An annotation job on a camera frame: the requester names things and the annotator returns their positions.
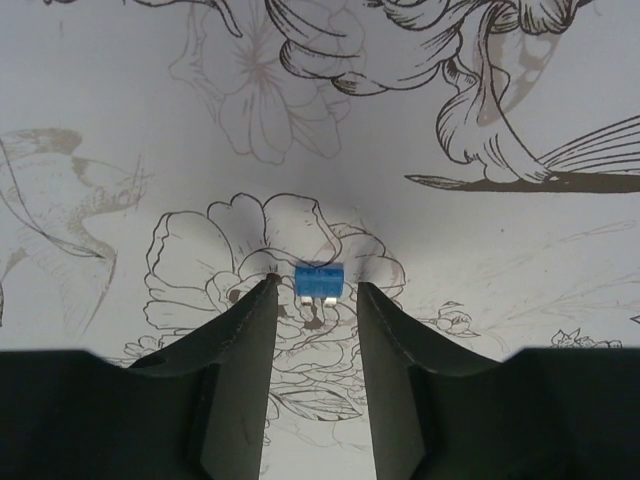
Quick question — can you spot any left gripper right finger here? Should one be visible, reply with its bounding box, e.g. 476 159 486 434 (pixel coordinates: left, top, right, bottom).
357 282 639 479

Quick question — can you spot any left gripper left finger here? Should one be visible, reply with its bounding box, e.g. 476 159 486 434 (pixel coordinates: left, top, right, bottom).
1 274 279 479

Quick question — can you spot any small blue blade fuse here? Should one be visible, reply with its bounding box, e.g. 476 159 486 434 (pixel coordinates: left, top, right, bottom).
294 264 345 305

